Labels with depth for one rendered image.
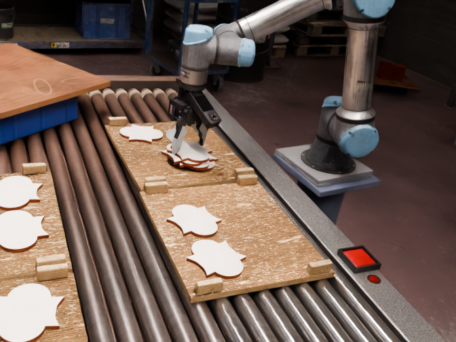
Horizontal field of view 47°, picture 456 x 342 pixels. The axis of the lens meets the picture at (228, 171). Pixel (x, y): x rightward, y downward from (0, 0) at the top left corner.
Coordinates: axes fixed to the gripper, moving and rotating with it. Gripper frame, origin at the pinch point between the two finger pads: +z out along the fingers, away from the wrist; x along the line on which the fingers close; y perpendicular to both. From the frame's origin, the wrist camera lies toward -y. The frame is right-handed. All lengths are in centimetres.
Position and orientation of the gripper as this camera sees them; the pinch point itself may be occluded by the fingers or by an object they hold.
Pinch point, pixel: (189, 149)
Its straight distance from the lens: 152.8
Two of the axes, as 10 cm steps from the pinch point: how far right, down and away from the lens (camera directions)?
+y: -6.9, -4.3, 5.8
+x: -7.1, 2.4, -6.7
